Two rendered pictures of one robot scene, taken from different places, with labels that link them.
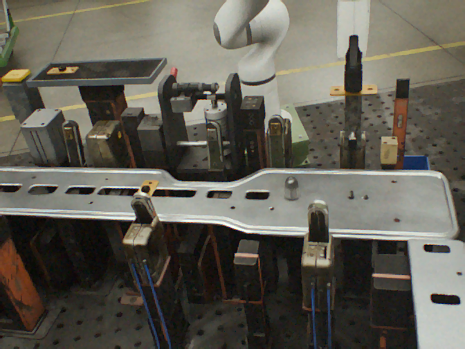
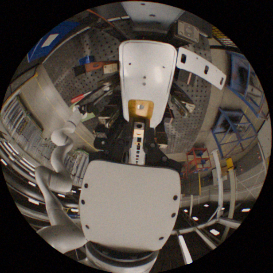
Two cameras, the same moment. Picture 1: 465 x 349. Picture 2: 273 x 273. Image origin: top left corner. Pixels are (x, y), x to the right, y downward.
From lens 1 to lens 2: 94 cm
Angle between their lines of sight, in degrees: 56
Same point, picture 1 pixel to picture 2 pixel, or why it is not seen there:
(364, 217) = (160, 80)
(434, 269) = (194, 65)
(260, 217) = (155, 118)
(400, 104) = (89, 68)
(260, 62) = (69, 128)
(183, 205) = not seen: hidden behind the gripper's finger
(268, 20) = (59, 138)
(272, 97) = (74, 116)
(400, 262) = (183, 72)
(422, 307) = (207, 78)
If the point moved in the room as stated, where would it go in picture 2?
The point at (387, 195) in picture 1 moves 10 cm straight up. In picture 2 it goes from (142, 68) to (141, 69)
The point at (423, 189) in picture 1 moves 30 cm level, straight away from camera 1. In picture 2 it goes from (137, 51) to (74, 57)
